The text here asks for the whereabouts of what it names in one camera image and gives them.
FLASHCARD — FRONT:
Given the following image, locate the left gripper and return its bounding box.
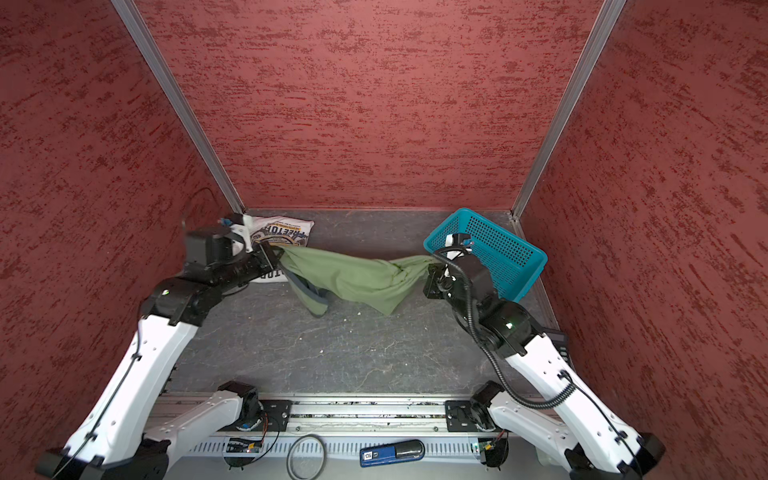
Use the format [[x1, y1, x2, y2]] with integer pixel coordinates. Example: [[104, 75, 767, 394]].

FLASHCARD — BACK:
[[217, 241, 286, 292]]

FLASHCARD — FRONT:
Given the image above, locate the white tank top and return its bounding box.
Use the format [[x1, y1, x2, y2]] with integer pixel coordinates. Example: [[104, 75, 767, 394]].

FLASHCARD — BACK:
[[243, 215, 315, 247]]

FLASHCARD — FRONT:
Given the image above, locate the green tank top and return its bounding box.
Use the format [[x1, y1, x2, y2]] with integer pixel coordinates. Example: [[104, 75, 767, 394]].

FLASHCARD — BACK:
[[279, 245, 436, 317]]

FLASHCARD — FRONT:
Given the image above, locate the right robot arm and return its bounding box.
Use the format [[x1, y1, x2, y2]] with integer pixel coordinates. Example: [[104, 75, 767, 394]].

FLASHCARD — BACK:
[[426, 247, 666, 479]]

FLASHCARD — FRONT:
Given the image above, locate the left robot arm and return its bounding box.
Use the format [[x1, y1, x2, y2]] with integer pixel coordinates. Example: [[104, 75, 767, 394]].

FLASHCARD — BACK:
[[35, 242, 282, 479]]

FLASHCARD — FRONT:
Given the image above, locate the teal plastic basket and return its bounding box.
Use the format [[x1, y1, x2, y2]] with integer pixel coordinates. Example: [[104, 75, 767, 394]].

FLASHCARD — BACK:
[[423, 208, 548, 302]]

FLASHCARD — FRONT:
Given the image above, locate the black calculator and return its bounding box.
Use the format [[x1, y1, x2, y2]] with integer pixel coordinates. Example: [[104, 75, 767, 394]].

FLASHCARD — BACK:
[[543, 328, 573, 366]]

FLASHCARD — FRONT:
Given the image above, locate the right circuit board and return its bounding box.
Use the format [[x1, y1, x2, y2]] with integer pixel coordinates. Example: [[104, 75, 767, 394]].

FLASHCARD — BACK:
[[476, 438, 509, 470]]

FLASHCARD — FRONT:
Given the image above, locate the circuit board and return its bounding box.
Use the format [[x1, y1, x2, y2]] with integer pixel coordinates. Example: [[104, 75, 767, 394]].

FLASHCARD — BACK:
[[476, 438, 509, 470], [222, 438, 264, 469]]

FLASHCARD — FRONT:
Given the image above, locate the blue black device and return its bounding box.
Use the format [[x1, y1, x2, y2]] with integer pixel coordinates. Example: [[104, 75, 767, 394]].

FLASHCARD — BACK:
[[359, 439, 426, 468]]

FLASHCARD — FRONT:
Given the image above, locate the left circuit board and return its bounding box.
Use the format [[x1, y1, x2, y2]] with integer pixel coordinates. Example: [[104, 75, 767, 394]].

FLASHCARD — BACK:
[[222, 438, 264, 469]]

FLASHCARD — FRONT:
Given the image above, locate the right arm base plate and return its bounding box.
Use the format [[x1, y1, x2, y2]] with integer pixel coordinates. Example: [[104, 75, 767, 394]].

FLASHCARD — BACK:
[[444, 400, 479, 433]]

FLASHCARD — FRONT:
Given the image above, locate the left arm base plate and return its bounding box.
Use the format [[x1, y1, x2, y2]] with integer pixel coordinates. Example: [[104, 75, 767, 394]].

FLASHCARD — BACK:
[[260, 399, 293, 432]]

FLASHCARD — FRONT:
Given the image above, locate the aluminium rail frame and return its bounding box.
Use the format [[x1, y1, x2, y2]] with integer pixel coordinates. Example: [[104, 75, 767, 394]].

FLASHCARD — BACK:
[[98, 393, 631, 480]]

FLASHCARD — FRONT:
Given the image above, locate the black cable loop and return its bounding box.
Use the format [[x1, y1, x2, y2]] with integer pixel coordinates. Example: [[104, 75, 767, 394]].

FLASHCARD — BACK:
[[286, 434, 328, 480]]

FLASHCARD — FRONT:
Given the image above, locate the left corner aluminium post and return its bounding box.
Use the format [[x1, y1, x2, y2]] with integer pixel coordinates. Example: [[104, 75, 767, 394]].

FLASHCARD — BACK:
[[111, 0, 245, 214]]

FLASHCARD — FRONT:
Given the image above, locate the corner aluminium post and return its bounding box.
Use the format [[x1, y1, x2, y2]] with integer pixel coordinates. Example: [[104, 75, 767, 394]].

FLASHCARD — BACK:
[[511, 0, 626, 223], [111, 0, 245, 214]]

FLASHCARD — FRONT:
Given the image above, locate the right corner aluminium post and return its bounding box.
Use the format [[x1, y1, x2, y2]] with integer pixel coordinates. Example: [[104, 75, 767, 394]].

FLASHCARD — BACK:
[[511, 0, 626, 223]]

